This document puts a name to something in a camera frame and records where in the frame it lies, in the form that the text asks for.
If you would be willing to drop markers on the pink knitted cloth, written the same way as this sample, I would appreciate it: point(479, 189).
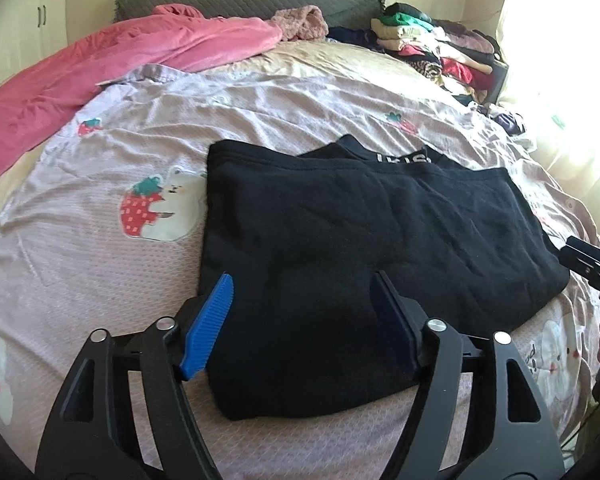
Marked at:
point(300, 22)

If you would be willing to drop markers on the black sweater with orange cuffs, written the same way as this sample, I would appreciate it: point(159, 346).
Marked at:
point(330, 220)

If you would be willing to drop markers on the cream curtain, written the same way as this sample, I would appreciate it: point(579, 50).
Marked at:
point(570, 110)

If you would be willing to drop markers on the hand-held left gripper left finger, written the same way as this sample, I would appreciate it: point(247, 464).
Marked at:
point(207, 325)

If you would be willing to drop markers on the pink blanket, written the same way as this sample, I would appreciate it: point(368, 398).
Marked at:
point(105, 60)

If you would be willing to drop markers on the lilac printed bed sheet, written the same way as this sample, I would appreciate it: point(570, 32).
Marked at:
point(305, 105)

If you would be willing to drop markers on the small crumpled clothes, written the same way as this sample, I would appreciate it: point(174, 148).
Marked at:
point(510, 122)

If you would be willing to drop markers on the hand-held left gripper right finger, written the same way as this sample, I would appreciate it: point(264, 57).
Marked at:
point(395, 320)

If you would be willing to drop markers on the cream duvet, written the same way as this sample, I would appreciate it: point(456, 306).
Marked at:
point(340, 57)

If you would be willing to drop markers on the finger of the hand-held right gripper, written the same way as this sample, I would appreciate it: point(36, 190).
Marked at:
point(592, 269)
point(597, 251)

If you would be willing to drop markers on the navy cloth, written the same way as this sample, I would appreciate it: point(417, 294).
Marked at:
point(355, 36)

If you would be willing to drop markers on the pile of folded clothes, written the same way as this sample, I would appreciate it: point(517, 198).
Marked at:
point(430, 45)

